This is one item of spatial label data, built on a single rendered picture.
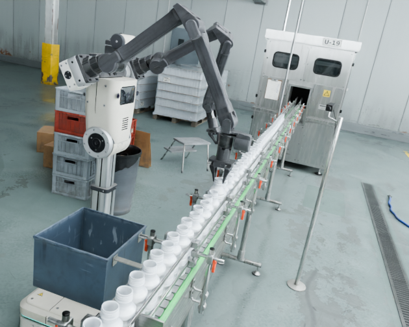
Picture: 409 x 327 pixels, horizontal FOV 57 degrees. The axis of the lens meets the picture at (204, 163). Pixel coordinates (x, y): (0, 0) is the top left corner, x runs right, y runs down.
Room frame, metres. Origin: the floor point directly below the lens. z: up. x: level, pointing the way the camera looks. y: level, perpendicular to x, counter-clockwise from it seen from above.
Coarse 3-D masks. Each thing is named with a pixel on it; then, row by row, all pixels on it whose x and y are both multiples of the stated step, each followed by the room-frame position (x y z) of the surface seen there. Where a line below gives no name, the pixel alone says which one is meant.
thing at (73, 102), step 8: (56, 88) 3.63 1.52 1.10; (64, 88) 3.80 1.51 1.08; (56, 96) 3.64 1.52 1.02; (64, 96) 3.64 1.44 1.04; (72, 96) 3.96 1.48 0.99; (80, 96) 3.61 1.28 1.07; (56, 104) 3.64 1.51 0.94; (64, 104) 3.64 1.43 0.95; (72, 104) 3.63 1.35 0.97; (80, 104) 3.61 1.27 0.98; (72, 112) 3.62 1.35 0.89; (80, 112) 3.61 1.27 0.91
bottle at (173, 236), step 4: (168, 232) 1.02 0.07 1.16; (172, 232) 1.03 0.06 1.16; (176, 232) 1.03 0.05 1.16; (168, 236) 1.01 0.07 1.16; (172, 236) 1.03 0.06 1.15; (176, 236) 1.03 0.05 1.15; (168, 240) 1.00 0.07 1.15; (172, 240) 1.00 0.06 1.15; (176, 240) 1.00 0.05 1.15; (176, 244) 1.00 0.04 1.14; (176, 248) 1.00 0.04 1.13; (180, 248) 1.02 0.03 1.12; (176, 252) 0.99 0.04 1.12; (176, 256) 0.99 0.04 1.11; (176, 268) 1.00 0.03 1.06; (176, 272) 1.00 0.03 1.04; (176, 276) 1.01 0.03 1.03
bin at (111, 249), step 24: (72, 216) 1.45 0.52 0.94; (96, 216) 1.51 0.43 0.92; (48, 240) 1.22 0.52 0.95; (72, 240) 1.46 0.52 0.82; (96, 240) 1.51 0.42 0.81; (120, 240) 1.48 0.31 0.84; (48, 264) 1.22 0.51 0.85; (72, 264) 1.19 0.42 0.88; (96, 264) 1.17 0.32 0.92; (120, 264) 1.26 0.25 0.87; (48, 288) 1.22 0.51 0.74; (72, 288) 1.19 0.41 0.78; (96, 288) 1.17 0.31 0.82
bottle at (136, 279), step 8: (136, 272) 0.80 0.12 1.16; (128, 280) 0.79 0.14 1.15; (136, 280) 0.77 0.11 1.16; (144, 280) 0.79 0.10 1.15; (136, 288) 0.77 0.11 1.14; (144, 288) 0.79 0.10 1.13; (136, 296) 0.76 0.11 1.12; (144, 296) 0.77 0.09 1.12; (136, 304) 0.76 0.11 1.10; (144, 312) 0.79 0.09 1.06
